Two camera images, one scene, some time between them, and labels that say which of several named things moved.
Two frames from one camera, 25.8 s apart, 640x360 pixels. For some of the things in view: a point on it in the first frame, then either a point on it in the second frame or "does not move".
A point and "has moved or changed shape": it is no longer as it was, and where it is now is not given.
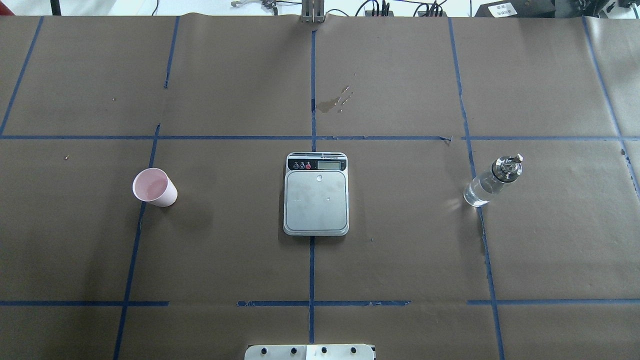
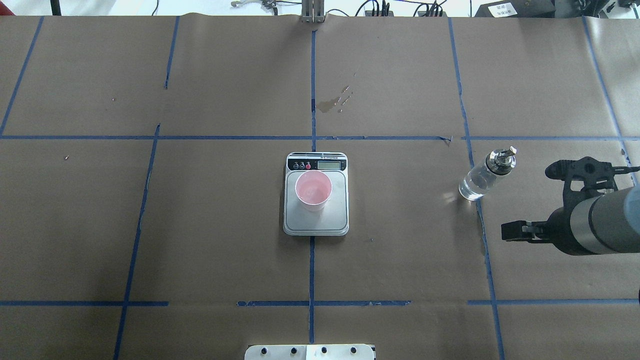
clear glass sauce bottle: x=480 y=189 has moved or changed shape
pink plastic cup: x=154 y=186 -> x=313 y=188
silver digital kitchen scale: x=316 y=200 does not move
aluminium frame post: x=313 y=11 does not move
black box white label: x=517 y=9 does not move
